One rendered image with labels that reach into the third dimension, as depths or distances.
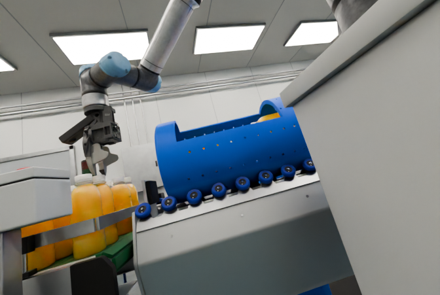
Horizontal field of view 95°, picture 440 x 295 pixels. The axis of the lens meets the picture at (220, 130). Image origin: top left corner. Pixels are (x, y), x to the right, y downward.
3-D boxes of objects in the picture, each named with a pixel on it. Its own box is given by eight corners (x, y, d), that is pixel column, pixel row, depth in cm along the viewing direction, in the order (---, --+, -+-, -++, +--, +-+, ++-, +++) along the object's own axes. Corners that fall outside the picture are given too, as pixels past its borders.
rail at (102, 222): (99, 229, 47) (98, 216, 48) (96, 231, 47) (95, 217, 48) (148, 208, 86) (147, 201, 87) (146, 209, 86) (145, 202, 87)
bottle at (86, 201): (77, 263, 44) (71, 179, 49) (69, 261, 49) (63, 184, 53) (112, 249, 50) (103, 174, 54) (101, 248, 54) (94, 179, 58)
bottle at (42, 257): (50, 269, 46) (46, 187, 50) (9, 283, 43) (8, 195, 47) (60, 261, 52) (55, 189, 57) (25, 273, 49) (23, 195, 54)
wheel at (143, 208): (150, 199, 59) (152, 203, 61) (134, 203, 59) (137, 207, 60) (149, 213, 56) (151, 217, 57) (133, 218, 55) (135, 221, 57)
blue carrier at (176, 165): (439, 132, 64) (395, 58, 72) (164, 208, 54) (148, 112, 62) (370, 150, 91) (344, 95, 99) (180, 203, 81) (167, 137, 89)
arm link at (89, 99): (76, 95, 63) (90, 105, 70) (77, 108, 62) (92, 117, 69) (101, 90, 63) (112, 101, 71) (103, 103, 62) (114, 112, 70)
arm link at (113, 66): (139, 58, 68) (120, 73, 73) (105, 44, 58) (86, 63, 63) (143, 78, 66) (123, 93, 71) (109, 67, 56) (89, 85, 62)
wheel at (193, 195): (202, 188, 60) (203, 192, 62) (188, 187, 61) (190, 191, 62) (198, 202, 57) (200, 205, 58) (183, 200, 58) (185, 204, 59)
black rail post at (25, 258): (29, 277, 42) (27, 236, 44) (13, 281, 41) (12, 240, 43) (37, 272, 44) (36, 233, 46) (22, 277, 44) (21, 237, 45)
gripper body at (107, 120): (112, 138, 60) (107, 102, 63) (81, 146, 59) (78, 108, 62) (122, 143, 67) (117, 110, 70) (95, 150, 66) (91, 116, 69)
